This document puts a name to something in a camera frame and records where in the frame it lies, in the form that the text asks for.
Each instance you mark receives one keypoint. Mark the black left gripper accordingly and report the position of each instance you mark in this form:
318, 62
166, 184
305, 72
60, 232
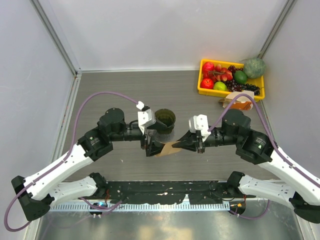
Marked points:
153, 147

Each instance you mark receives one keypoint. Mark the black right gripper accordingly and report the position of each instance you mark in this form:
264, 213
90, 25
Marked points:
190, 141

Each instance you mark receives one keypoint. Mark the brown paper coffee filter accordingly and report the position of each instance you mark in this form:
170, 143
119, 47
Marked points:
168, 149

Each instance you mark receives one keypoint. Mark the green glass coffee dripper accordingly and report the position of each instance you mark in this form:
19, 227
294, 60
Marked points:
166, 117

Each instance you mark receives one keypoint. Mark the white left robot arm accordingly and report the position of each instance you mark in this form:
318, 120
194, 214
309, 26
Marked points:
38, 193

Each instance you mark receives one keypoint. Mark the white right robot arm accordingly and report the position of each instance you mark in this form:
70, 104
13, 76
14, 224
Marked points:
300, 190

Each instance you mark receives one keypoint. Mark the orange coffee filter box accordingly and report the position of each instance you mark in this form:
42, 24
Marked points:
241, 103

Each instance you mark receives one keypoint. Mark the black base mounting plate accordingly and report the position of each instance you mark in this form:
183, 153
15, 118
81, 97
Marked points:
198, 192

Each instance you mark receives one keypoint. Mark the red apple lower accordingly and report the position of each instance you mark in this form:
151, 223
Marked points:
207, 83

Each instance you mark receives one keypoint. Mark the red apple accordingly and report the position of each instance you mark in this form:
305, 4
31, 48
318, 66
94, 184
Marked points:
207, 83
208, 67

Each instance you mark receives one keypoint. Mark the light green apple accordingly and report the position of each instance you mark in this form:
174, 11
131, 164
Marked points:
220, 86

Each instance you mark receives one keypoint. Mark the dark purple grape bunch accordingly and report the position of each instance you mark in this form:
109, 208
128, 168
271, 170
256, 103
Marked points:
233, 86

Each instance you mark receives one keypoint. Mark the red pink peaches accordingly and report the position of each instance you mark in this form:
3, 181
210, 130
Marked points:
220, 74

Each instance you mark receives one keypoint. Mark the red apple upper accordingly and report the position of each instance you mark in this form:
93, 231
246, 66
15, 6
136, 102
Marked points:
208, 67

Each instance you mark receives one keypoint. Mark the green avocado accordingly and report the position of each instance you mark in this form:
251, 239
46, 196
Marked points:
240, 77

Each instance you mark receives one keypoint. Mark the yellow plastic fruit tray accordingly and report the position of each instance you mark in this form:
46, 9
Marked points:
211, 92

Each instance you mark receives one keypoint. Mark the green textured melon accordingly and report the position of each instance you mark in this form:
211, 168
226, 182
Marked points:
254, 68

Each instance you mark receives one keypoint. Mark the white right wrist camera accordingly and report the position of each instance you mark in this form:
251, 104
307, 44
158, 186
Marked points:
199, 123

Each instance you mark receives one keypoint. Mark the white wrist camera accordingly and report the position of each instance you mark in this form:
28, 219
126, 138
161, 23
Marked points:
199, 123
145, 116

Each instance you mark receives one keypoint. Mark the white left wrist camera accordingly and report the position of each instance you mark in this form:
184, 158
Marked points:
145, 116

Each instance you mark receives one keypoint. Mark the white slotted cable duct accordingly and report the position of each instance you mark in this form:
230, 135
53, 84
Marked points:
185, 206

